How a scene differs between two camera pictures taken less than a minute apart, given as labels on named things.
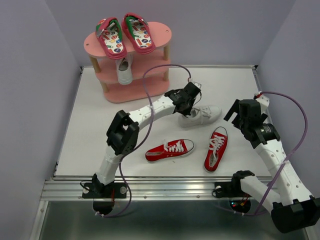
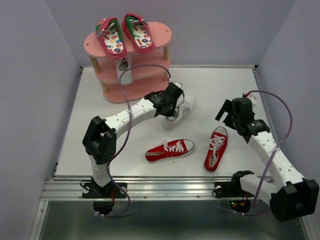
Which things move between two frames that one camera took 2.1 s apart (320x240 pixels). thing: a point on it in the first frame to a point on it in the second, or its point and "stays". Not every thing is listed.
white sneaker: (124, 69) stays
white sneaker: (200, 115) to (184, 106)
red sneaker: (169, 150) stays
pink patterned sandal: (136, 28) stays
